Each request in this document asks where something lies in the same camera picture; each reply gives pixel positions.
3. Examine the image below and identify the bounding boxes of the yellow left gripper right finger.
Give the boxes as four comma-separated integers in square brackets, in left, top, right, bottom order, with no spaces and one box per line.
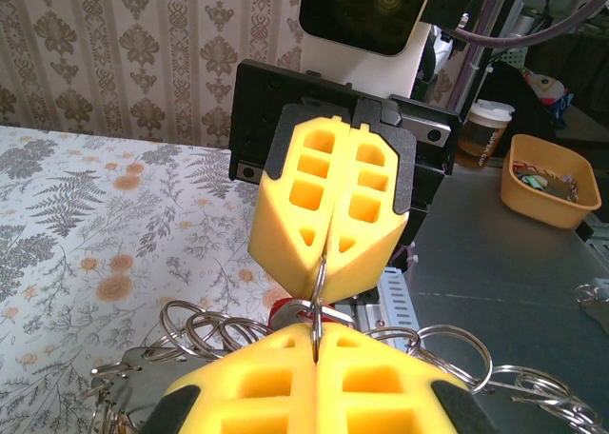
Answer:
[313,323,501,434]

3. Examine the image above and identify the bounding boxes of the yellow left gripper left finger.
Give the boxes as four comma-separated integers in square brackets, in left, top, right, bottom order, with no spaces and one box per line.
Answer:
[142,322,319,434]

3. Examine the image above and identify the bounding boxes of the silver split ring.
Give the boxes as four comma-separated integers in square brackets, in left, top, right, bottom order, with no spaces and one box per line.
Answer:
[309,256,330,362]

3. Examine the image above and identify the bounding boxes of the red plastic key tag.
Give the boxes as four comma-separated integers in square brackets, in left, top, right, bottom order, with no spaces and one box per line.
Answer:
[265,296,329,328]

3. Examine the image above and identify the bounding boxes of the metal band with many keyrings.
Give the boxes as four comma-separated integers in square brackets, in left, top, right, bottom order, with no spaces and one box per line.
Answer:
[89,299,609,434]

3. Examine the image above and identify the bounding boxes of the grey metal shelf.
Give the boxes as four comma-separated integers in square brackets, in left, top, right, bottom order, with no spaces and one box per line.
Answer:
[394,165,609,406]

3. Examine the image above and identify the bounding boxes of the coffee cup with white lid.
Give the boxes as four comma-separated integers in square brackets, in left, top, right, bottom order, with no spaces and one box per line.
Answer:
[455,98,515,169]

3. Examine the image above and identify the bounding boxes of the tan plastic tub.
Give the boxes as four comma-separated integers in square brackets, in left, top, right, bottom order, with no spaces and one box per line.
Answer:
[499,133,603,230]

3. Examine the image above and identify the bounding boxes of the black bag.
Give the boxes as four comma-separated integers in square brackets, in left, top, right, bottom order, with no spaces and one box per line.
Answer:
[489,60,572,135]

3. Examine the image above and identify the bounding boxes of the loose key bunch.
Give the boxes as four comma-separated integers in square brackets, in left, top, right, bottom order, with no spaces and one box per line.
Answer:
[573,283,609,336]

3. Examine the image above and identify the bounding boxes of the colourful plush toy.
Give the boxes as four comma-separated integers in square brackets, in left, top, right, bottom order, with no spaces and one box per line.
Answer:
[521,67,576,117]

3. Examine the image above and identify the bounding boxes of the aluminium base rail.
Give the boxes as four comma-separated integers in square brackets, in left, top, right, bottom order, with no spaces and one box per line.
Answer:
[332,286,382,319]

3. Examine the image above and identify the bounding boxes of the slotted grey cable duct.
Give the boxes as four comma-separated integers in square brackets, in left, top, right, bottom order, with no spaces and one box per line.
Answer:
[378,266,421,333]

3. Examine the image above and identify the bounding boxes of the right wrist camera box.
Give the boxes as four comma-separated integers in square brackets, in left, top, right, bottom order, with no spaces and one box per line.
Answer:
[298,0,439,98]

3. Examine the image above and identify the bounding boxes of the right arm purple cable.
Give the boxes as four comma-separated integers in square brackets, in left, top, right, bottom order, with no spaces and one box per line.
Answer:
[446,0,609,49]

